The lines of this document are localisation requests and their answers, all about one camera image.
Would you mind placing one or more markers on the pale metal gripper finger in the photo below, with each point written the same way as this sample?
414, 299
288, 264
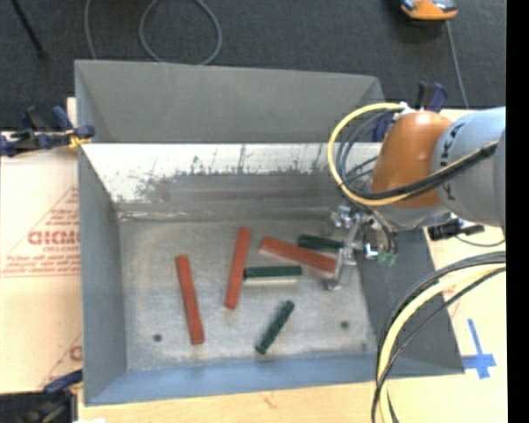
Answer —
349, 264
335, 285

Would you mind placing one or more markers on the dark green flat block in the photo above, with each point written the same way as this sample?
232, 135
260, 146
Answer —
319, 241
272, 272
275, 327

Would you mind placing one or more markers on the red-brown flat block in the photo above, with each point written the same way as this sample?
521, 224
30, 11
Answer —
297, 254
238, 269
190, 300

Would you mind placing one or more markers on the grey metal bin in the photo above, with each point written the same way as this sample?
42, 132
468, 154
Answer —
167, 113

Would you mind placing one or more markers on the brown cardboard board red print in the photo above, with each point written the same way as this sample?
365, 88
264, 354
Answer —
35, 302

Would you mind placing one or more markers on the black cylinder on white bracket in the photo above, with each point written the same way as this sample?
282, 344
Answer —
449, 228

